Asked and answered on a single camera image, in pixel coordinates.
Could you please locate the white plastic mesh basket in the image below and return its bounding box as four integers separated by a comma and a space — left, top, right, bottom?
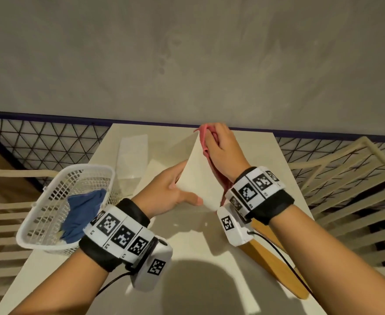
16, 164, 120, 257

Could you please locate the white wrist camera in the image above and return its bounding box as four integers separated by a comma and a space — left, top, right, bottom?
130, 238, 174, 293
216, 206, 255, 248

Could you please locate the cream tissue box base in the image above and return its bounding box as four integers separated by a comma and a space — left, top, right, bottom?
133, 131, 228, 213

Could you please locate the black camera cable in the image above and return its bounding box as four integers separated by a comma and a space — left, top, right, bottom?
247, 230, 315, 298
95, 271, 136, 298

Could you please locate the person's left hand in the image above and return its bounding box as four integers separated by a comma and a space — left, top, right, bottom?
130, 159, 204, 221

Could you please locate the person's right forearm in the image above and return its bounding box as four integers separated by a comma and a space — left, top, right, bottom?
269, 203, 385, 315

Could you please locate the person's left forearm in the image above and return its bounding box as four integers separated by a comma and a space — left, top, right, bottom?
10, 248, 110, 315

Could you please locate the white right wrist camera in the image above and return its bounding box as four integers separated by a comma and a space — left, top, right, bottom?
216, 206, 255, 248

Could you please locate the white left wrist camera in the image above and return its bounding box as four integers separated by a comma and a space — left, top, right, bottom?
130, 238, 174, 293

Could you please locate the black marker-tagged right wristband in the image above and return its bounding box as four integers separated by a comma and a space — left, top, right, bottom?
224, 166, 295, 226

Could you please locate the red cloth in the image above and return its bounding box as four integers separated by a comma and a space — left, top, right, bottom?
194, 123, 234, 207

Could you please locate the black left camera cable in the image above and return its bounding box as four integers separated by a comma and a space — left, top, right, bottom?
95, 271, 136, 298

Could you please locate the blue cloth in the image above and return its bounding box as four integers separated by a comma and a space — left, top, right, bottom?
60, 189, 108, 244

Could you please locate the black wire mesh fence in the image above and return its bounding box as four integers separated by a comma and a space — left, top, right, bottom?
0, 110, 385, 207

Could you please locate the person's right hand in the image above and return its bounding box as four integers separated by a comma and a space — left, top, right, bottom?
203, 122, 252, 184

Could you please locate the wooden lid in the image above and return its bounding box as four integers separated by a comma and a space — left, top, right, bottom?
238, 219, 310, 300

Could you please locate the white tissues pack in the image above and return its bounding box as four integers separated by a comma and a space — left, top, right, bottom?
117, 134, 149, 182

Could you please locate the black marker-tagged wristband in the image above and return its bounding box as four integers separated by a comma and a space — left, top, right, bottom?
224, 166, 295, 226
78, 198, 159, 273

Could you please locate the black marker-tagged left wristband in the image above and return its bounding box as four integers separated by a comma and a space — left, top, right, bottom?
78, 198, 159, 273

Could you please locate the black right camera cable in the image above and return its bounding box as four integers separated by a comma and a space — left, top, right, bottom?
247, 230, 315, 298

